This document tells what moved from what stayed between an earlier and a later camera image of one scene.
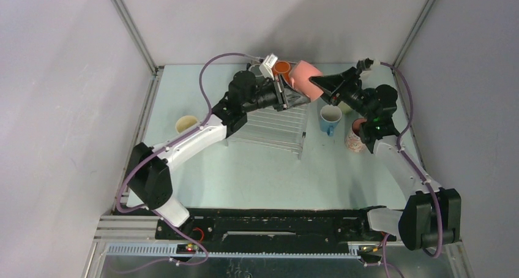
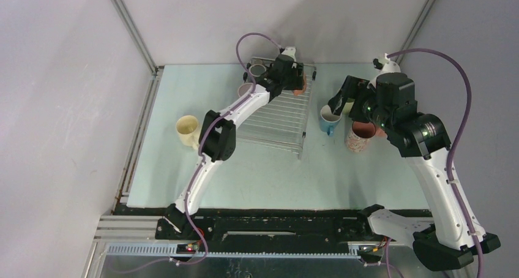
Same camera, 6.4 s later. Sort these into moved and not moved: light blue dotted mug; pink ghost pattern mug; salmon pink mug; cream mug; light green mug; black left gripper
Moved: black left gripper; salmon pink mug
Not moved: cream mug; light blue dotted mug; light green mug; pink ghost pattern mug
